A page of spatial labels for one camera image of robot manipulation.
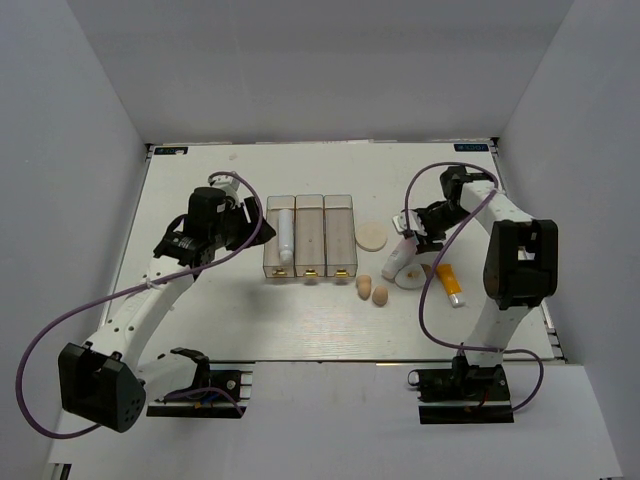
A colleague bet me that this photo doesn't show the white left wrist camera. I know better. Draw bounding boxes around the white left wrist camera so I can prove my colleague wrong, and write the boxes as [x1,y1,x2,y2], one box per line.
[208,174,240,199]

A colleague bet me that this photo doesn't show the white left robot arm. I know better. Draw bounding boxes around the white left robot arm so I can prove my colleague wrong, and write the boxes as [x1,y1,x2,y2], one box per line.
[58,184,275,433]

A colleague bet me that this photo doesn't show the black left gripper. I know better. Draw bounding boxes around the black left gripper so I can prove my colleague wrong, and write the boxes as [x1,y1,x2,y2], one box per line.
[210,196,277,251]

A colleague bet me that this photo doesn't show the middle clear acrylic bin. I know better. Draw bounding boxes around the middle clear acrylic bin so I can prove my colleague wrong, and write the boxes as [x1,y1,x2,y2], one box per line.
[294,194,326,280]

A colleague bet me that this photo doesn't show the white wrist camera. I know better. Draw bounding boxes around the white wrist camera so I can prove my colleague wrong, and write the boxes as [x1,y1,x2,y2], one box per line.
[392,212,413,237]
[208,174,240,199]

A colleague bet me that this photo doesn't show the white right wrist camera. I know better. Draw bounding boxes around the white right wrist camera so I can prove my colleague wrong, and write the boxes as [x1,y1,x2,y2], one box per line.
[392,212,413,237]

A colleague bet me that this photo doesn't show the white bottle with brown cap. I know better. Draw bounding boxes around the white bottle with brown cap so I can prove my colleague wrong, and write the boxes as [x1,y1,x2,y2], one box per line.
[394,263,431,290]

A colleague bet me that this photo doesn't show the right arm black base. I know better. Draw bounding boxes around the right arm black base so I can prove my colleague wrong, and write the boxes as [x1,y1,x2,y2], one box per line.
[407,357,514,425]

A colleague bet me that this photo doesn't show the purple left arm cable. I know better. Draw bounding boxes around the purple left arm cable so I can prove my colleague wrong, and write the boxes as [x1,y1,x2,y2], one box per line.
[16,171,265,439]

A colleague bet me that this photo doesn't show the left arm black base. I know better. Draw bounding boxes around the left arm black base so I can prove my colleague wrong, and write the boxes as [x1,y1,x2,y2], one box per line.
[138,348,254,419]

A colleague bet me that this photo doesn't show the round beige makeup sponge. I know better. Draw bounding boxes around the round beige makeup sponge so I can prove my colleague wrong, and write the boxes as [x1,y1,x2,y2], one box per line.
[355,222,388,252]

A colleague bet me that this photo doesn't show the orange sunscreen tube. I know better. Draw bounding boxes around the orange sunscreen tube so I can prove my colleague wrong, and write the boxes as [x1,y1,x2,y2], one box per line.
[436,264,465,308]

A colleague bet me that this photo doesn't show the beige gourd makeup sponge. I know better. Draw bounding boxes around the beige gourd makeup sponge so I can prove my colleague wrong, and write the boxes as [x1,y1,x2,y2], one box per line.
[356,275,372,300]

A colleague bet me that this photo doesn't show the white cylindrical bottle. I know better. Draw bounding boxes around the white cylindrical bottle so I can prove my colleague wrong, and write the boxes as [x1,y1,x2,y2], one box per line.
[278,209,294,265]

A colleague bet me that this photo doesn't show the beige egg makeup sponge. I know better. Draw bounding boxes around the beige egg makeup sponge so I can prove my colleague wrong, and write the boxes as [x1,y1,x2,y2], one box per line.
[371,285,389,307]

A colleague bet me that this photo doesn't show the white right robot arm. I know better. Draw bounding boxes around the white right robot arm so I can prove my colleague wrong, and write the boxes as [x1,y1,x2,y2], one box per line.
[418,162,558,399]

